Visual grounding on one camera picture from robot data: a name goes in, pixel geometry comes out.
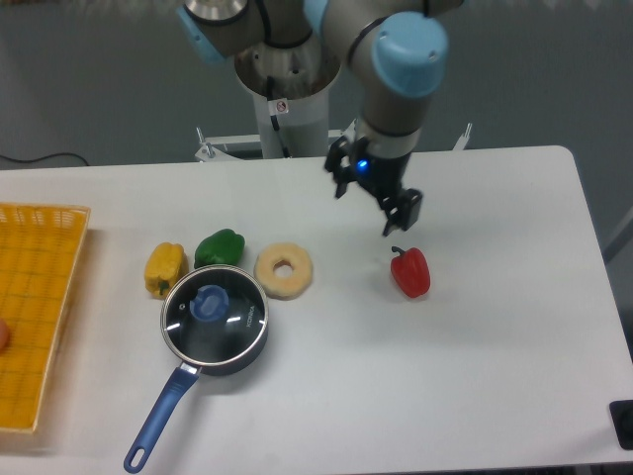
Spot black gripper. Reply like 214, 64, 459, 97
324, 137, 423, 237

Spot glass pot lid blue knob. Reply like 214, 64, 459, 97
159, 265, 270, 366

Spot dark blue saucepan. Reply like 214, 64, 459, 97
123, 265, 271, 474

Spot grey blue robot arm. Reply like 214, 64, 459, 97
177, 1, 454, 232

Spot red bell pepper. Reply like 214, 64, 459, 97
391, 246, 431, 299

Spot beige donut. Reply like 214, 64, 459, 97
254, 242, 314, 300

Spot green bell pepper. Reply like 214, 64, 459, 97
194, 229, 245, 268

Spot yellow bell pepper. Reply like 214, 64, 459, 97
143, 242, 189, 299

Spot black device at table edge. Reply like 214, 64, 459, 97
609, 400, 633, 451

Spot yellow plastic basket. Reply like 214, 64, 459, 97
1, 202, 91, 433

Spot orange object in basket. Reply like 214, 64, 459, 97
0, 319, 11, 351

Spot white table frame bracket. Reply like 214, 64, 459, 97
453, 123, 473, 151

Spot black cable on floor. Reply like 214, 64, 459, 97
0, 152, 91, 167

